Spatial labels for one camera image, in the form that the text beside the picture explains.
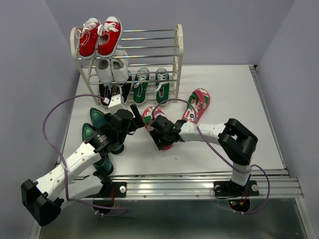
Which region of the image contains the pink patterned sandal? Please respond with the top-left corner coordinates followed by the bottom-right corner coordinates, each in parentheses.
top-left (182, 88), bottom-right (211, 123)
top-left (143, 106), bottom-right (174, 150)

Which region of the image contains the green sneaker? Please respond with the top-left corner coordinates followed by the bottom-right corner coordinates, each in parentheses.
top-left (133, 67), bottom-right (150, 105)
top-left (154, 68), bottom-right (170, 104)

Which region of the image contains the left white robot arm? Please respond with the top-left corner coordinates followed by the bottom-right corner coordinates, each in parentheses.
top-left (21, 105), bottom-right (144, 226)

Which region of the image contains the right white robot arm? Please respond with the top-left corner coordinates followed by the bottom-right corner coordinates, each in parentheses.
top-left (150, 116), bottom-right (258, 194)

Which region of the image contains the upper dark green leather shoe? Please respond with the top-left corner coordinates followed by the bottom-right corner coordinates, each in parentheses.
top-left (89, 108), bottom-right (124, 154)

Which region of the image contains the dark green leather shoe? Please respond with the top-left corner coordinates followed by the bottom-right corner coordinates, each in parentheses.
top-left (89, 108), bottom-right (124, 154)
top-left (82, 123), bottom-right (114, 175)

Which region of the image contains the lower dark green leather shoe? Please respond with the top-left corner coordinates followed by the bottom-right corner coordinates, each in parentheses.
top-left (82, 123), bottom-right (114, 175)

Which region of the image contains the cream metal shoe shelf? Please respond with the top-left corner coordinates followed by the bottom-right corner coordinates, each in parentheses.
top-left (70, 24), bottom-right (184, 101)

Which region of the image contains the left black sneaker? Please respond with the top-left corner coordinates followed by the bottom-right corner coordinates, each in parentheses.
top-left (99, 84), bottom-right (112, 108)

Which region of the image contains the black sneaker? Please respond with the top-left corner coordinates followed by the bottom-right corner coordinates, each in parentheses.
top-left (99, 84), bottom-right (112, 108)
top-left (113, 74), bottom-right (132, 105)

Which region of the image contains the right black sneaker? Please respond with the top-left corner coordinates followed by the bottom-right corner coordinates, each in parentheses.
top-left (113, 74), bottom-right (132, 105)

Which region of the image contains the right white sneaker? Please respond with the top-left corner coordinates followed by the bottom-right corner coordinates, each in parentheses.
top-left (111, 49), bottom-right (129, 84)

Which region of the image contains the white sneaker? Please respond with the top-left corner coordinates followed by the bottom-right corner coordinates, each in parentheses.
top-left (95, 59), bottom-right (113, 85)
top-left (111, 49), bottom-right (129, 84)

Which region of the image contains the left white sneaker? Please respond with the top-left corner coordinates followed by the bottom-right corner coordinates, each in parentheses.
top-left (95, 59), bottom-right (113, 85)

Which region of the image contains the right red sneaker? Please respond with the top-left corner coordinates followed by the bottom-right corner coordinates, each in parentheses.
top-left (97, 16), bottom-right (123, 58)

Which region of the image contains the red sneaker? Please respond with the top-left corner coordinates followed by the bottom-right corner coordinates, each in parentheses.
top-left (78, 17), bottom-right (100, 59)
top-left (97, 16), bottom-right (123, 58)

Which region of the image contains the left red sneaker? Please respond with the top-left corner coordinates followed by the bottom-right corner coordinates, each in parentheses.
top-left (78, 17), bottom-right (100, 59)

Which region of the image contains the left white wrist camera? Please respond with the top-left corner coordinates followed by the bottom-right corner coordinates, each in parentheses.
top-left (108, 94), bottom-right (125, 113)

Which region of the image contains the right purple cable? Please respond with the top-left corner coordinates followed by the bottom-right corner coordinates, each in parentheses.
top-left (151, 99), bottom-right (271, 216)

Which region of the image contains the purple cable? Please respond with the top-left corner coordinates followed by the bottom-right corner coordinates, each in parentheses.
top-left (42, 94), bottom-right (129, 218)
top-left (151, 99), bottom-right (271, 216)

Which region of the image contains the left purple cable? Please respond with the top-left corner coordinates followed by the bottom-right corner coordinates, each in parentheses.
top-left (42, 94), bottom-right (129, 218)

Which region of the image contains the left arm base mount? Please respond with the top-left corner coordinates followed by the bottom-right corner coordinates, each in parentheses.
top-left (90, 181), bottom-right (127, 217)

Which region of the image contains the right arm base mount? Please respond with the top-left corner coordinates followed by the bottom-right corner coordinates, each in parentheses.
top-left (213, 180), bottom-right (260, 213)

